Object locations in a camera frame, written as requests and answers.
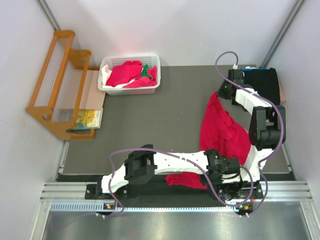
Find red t-shirt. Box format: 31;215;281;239
164;90;252;190

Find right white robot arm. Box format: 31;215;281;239
217;66;286;198

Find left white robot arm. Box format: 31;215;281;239
96;144;241;199

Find folded black t-shirt stack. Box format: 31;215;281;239
231;67;281;111

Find green cloth in basket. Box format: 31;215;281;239
140;64;149;78

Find white plastic laundry basket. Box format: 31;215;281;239
97;53;161;96

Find red clothes in basket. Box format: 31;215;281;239
107;60;158;89

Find white cloth in basket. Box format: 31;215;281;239
100;64;126;90

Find brown cardboard sheet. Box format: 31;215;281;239
79;70;106;110

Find yellow picture book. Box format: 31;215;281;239
73;109;103;130

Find orange wooden rack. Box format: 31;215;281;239
25;30;99;141

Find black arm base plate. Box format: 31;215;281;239
84;175;262;208

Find white slotted cable duct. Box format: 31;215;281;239
50;201;239;213

